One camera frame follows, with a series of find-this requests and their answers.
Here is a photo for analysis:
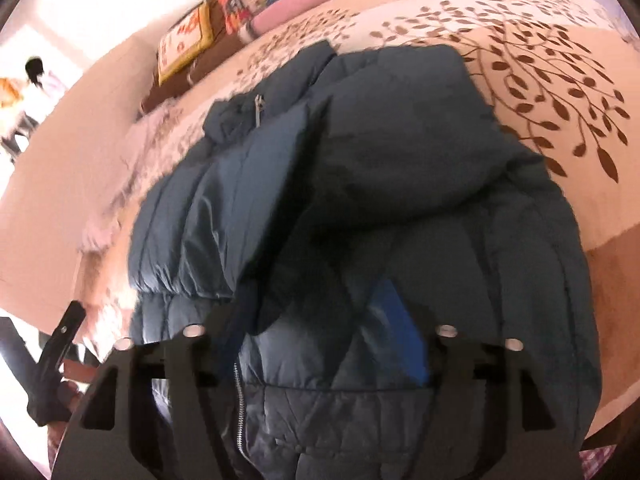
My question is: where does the red checked bed sheet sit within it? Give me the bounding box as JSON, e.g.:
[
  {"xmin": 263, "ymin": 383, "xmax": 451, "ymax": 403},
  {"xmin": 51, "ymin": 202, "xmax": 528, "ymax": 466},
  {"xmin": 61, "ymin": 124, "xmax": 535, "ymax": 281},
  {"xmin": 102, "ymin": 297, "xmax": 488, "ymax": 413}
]
[{"xmin": 577, "ymin": 447, "xmax": 608, "ymax": 480}]

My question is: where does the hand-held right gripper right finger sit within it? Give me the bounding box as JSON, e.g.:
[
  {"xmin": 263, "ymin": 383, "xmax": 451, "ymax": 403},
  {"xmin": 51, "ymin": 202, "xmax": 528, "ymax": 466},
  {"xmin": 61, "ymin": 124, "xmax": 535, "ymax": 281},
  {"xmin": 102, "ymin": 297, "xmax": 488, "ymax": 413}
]
[{"xmin": 369, "ymin": 279, "xmax": 585, "ymax": 480}]

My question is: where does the white fluffy blanket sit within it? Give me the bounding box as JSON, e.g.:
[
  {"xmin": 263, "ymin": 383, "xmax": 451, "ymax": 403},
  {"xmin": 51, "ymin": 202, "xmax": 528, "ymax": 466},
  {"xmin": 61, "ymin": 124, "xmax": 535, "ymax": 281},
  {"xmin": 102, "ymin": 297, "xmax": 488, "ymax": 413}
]
[{"xmin": 80, "ymin": 105, "xmax": 211, "ymax": 351}]

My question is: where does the yellow embroidered cushion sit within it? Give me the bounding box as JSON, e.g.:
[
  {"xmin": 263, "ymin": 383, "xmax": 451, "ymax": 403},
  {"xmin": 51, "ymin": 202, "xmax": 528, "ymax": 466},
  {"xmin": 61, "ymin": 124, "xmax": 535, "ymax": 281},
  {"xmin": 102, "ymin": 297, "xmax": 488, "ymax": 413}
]
[{"xmin": 157, "ymin": 2, "xmax": 216, "ymax": 86}]

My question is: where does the dark blue puffer jacket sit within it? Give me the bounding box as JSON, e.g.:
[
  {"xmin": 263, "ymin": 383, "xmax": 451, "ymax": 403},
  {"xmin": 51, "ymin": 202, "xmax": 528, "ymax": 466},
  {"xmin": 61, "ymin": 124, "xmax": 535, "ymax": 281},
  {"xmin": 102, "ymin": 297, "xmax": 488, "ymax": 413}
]
[{"xmin": 127, "ymin": 40, "xmax": 603, "ymax": 480}]

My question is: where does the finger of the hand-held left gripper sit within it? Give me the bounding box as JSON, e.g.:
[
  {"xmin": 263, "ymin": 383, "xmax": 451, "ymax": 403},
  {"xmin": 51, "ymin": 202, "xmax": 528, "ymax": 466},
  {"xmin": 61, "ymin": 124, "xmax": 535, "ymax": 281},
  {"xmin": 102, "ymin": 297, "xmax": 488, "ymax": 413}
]
[{"xmin": 37, "ymin": 300, "xmax": 87, "ymax": 367}]

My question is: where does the beige leaf print blanket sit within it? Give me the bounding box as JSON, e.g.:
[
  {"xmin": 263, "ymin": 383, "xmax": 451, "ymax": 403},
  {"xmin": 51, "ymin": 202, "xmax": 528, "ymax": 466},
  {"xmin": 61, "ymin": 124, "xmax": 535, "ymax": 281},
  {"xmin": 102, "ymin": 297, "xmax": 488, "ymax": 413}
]
[{"xmin": 75, "ymin": 0, "xmax": 640, "ymax": 456}]

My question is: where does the pink and white striped quilt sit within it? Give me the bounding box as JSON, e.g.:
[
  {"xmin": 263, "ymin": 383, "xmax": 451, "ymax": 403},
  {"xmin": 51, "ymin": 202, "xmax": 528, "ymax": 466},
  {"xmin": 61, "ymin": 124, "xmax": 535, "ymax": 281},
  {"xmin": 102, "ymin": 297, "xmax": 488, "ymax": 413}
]
[{"xmin": 237, "ymin": 0, "xmax": 446, "ymax": 46}]

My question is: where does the brown cushion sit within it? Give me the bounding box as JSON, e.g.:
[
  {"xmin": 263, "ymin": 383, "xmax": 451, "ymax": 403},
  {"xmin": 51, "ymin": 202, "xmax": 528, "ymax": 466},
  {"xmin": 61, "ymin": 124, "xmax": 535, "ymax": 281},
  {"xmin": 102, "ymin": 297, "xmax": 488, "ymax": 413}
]
[{"xmin": 140, "ymin": 5, "xmax": 251, "ymax": 111}]

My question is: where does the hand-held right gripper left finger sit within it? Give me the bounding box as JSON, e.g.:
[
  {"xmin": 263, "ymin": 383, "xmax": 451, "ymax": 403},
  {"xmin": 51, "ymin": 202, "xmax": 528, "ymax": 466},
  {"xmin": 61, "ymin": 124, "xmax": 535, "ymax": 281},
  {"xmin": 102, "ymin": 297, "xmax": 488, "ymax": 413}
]
[{"xmin": 52, "ymin": 304, "xmax": 242, "ymax": 480}]

